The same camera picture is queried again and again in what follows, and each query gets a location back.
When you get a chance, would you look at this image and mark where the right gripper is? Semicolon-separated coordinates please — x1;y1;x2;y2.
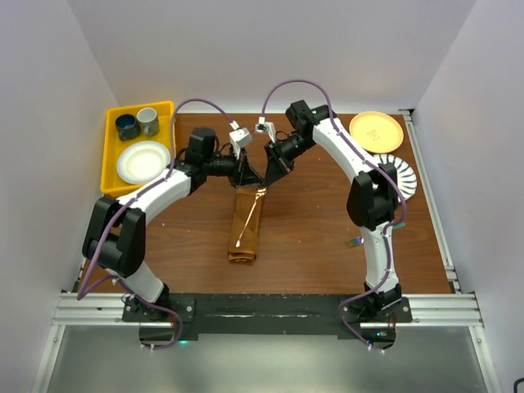
264;133;316;187

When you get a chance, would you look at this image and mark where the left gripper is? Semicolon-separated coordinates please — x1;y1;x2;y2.
203;146;262;188

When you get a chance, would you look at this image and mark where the rose gold spoon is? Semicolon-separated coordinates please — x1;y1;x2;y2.
235;187;268;248

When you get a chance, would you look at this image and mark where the brown cloth napkin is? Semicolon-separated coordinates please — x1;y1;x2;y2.
228;187;264;264

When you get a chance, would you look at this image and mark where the iridescent fork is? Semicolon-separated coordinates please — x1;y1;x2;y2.
348;223;405;246

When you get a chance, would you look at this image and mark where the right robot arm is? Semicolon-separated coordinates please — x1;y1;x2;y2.
255;101;405;322

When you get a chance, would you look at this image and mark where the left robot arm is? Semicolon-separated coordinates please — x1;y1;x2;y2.
82;127;262;321

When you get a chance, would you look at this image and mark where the yellow plate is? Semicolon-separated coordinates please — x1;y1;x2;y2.
349;111;404;154

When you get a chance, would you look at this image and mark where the white bowl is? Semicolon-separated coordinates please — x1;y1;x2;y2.
116;141;171;184

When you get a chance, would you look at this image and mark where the grey mug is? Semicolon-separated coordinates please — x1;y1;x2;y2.
136;107;160;137

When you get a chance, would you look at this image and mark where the yellow plastic tray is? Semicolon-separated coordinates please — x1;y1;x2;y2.
100;101;175;197

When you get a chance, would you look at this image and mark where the dark blue mug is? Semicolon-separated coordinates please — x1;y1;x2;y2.
115;114;141;142

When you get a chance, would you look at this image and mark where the black striped white plate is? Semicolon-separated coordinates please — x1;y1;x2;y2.
373;154;418;201

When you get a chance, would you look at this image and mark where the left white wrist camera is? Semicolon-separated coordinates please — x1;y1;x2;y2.
229;128;253;156

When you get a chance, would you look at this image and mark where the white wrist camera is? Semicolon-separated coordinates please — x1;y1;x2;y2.
255;116;277;142
229;128;253;156

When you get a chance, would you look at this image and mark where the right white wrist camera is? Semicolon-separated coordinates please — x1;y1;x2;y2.
255;116;277;142

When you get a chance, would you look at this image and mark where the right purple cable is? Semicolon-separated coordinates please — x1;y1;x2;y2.
260;79;409;352

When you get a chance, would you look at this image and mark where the purple cable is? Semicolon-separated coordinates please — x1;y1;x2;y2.
76;97;241;350
260;79;409;352

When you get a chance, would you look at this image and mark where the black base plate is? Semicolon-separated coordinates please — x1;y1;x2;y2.
121;293;413;349

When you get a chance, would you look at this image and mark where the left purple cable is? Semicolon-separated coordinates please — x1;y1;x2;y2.
76;97;241;350

